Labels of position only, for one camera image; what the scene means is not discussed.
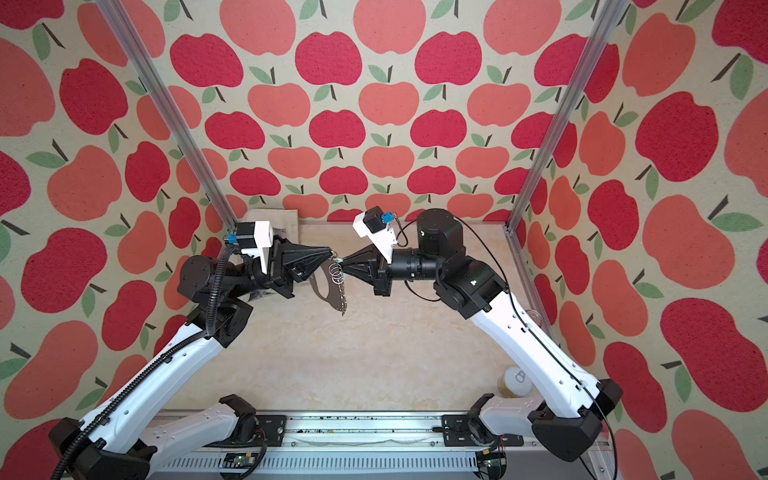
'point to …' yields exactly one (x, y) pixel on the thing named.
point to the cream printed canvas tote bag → (284, 222)
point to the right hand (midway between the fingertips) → (342, 271)
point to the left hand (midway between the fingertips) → (329, 265)
